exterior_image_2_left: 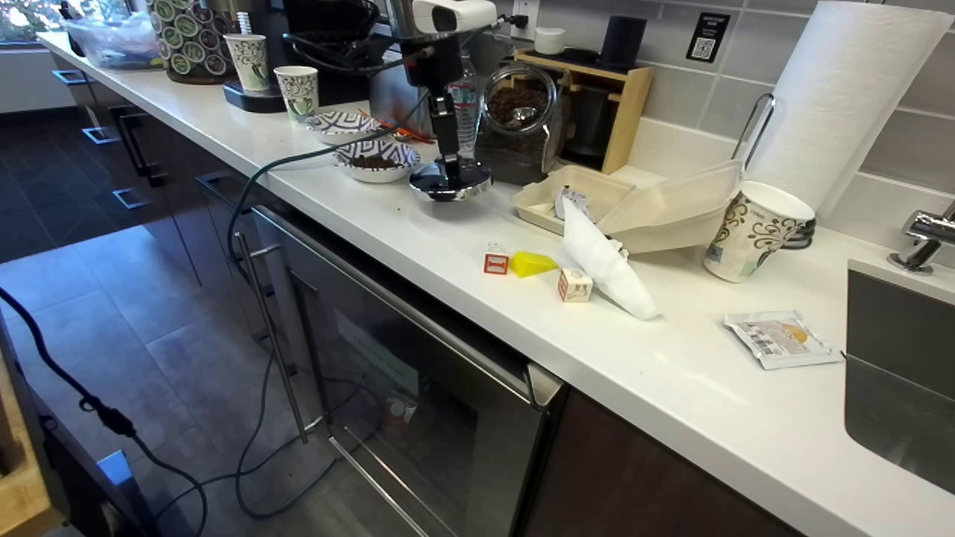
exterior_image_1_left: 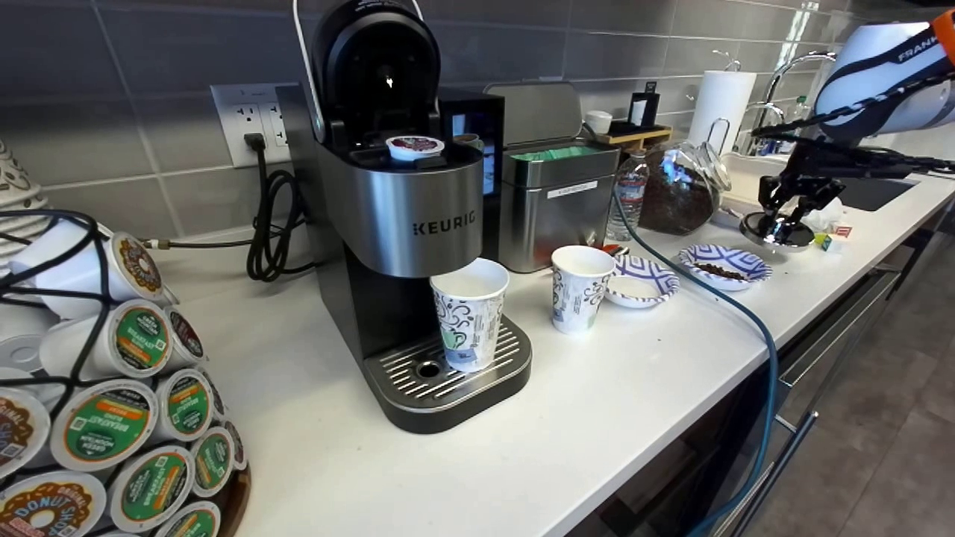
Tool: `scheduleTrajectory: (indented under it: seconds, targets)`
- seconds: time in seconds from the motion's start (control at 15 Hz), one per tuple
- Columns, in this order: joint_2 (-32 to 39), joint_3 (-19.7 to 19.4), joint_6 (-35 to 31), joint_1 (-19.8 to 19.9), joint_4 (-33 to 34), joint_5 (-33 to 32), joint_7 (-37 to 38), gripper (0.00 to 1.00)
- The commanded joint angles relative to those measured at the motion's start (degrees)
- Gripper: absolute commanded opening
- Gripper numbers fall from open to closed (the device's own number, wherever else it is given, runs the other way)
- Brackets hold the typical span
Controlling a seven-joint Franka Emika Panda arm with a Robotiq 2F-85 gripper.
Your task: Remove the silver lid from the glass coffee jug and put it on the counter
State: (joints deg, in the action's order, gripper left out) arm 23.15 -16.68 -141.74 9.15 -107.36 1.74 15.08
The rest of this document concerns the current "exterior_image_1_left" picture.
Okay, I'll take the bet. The dark lid coffee pod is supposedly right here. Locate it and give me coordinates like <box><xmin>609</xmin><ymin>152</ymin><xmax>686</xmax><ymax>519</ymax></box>
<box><xmin>164</xmin><ymin>307</ymin><xmax>209</xmax><ymax>363</ymax></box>

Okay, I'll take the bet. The black bottle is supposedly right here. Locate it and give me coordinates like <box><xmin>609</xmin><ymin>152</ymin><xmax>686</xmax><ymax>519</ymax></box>
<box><xmin>628</xmin><ymin>79</ymin><xmax>663</xmax><ymax>131</ymax></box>

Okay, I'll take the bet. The green lid coffee pod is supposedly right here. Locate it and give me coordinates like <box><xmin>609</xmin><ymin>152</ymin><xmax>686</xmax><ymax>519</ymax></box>
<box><xmin>104</xmin><ymin>442</ymin><xmax>198</xmax><ymax>533</ymax></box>
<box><xmin>154</xmin><ymin>366</ymin><xmax>219</xmax><ymax>445</ymax></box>
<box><xmin>37</xmin><ymin>298</ymin><xmax>181</xmax><ymax>380</ymax></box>
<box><xmin>48</xmin><ymin>376</ymin><xmax>163</xmax><ymax>474</ymax></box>
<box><xmin>154</xmin><ymin>497</ymin><xmax>224</xmax><ymax>537</ymax></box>
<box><xmin>188</xmin><ymin>424</ymin><xmax>239</xmax><ymax>497</ymax></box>

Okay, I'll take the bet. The donut print coffee pod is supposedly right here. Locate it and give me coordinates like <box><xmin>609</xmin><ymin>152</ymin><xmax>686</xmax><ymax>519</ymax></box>
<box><xmin>0</xmin><ymin>467</ymin><xmax>107</xmax><ymax>537</ymax></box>

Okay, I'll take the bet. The small patterned paper cup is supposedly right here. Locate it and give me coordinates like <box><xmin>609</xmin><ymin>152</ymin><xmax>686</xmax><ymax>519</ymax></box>
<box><xmin>551</xmin><ymin>240</ymin><xmax>622</xmax><ymax>334</ymax></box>

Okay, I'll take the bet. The clear plastic bottle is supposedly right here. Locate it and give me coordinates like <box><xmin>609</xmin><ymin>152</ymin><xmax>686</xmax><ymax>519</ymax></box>
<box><xmin>613</xmin><ymin>145</ymin><xmax>655</xmax><ymax>240</ymax></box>

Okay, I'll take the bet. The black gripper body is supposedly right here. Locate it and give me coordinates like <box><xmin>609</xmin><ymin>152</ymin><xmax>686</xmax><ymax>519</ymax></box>
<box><xmin>760</xmin><ymin>133</ymin><xmax>879</xmax><ymax>213</ymax></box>

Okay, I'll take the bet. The blue cable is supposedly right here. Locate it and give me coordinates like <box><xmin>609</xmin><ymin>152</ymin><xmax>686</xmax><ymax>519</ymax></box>
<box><xmin>609</xmin><ymin>184</ymin><xmax>783</xmax><ymax>537</ymax></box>

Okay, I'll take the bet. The white wall outlet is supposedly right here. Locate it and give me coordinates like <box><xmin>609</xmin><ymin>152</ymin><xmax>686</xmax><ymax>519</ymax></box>
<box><xmin>209</xmin><ymin>79</ymin><xmax>297</xmax><ymax>166</ymax></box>

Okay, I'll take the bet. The white coffee pod red lid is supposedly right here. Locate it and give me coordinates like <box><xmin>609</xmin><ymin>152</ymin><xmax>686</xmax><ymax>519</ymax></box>
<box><xmin>382</xmin><ymin>131</ymin><xmax>448</xmax><ymax>166</ymax></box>

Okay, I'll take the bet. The black wire pod carousel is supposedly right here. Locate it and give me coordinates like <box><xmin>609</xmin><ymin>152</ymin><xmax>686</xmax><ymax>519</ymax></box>
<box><xmin>0</xmin><ymin>204</ymin><xmax>255</xmax><ymax>537</ymax></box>

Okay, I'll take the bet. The short metal drawer handle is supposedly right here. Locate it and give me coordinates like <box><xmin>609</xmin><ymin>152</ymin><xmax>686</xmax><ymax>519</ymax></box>
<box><xmin>730</xmin><ymin>404</ymin><xmax>824</xmax><ymax>537</ymax></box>

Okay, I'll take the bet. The silver black Keurig coffee machine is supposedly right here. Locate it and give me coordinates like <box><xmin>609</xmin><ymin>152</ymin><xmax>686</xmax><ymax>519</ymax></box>
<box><xmin>289</xmin><ymin>0</ymin><xmax>534</xmax><ymax>436</ymax></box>

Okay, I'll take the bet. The silver metal tea box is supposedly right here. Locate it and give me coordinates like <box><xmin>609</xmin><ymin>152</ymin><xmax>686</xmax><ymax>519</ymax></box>
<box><xmin>497</xmin><ymin>140</ymin><xmax>625</xmax><ymax>278</ymax></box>

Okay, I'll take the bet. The silver jug lid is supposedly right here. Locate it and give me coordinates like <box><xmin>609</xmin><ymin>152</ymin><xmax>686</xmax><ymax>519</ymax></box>
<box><xmin>742</xmin><ymin>207</ymin><xmax>821</xmax><ymax>251</ymax></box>

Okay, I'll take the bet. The small white cup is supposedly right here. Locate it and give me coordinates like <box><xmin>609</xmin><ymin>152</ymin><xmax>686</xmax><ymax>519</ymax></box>
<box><xmin>582</xmin><ymin>107</ymin><xmax>619</xmax><ymax>140</ymax></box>

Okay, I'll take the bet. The wooden shelf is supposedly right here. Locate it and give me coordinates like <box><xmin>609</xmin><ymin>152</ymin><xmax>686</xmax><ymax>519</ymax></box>
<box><xmin>594</xmin><ymin>121</ymin><xmax>676</xmax><ymax>152</ymax></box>

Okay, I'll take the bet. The tall patterned paper cup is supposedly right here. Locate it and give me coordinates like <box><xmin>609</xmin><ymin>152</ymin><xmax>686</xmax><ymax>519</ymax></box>
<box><xmin>427</xmin><ymin>255</ymin><xmax>513</xmax><ymax>376</ymax></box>

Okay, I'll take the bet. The blue patterned ceramic bowl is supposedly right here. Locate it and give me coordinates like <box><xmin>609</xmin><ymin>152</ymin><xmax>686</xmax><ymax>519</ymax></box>
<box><xmin>604</xmin><ymin>248</ymin><xmax>682</xmax><ymax>312</ymax></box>

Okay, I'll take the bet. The thin grey cord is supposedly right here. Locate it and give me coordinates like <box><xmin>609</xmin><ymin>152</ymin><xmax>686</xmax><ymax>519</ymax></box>
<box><xmin>143</xmin><ymin>225</ymin><xmax>261</xmax><ymax>254</ymax></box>

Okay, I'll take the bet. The silver appliance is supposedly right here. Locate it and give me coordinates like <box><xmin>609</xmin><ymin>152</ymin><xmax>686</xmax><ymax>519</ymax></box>
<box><xmin>483</xmin><ymin>79</ymin><xmax>585</xmax><ymax>152</ymax></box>

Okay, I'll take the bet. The long metal drawer handle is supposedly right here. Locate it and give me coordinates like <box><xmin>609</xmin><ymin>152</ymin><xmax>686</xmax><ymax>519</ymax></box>
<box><xmin>779</xmin><ymin>264</ymin><xmax>904</xmax><ymax>389</ymax></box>

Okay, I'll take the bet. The blue patterned ceramic plate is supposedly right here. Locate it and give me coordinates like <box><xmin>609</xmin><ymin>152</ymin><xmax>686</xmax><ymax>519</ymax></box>
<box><xmin>677</xmin><ymin>240</ymin><xmax>773</xmax><ymax>295</ymax></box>

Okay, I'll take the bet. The black power cord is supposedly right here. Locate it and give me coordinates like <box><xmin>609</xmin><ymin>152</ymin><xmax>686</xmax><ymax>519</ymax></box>
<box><xmin>243</xmin><ymin>131</ymin><xmax>315</xmax><ymax>282</ymax></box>

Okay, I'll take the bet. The white paper towel roll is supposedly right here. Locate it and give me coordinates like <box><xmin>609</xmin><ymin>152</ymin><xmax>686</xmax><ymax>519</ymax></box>
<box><xmin>686</xmin><ymin>66</ymin><xmax>763</xmax><ymax>158</ymax></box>

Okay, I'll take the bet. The dark kitchen sink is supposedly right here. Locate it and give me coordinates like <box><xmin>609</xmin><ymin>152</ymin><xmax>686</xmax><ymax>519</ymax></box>
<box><xmin>839</xmin><ymin>175</ymin><xmax>919</xmax><ymax>213</ymax></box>

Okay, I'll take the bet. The brown lid coffee pod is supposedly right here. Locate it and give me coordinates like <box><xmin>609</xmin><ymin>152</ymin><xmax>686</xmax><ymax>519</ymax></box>
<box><xmin>6</xmin><ymin>216</ymin><xmax>170</xmax><ymax>321</ymax></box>
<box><xmin>0</xmin><ymin>385</ymin><xmax>51</xmax><ymax>482</ymax></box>

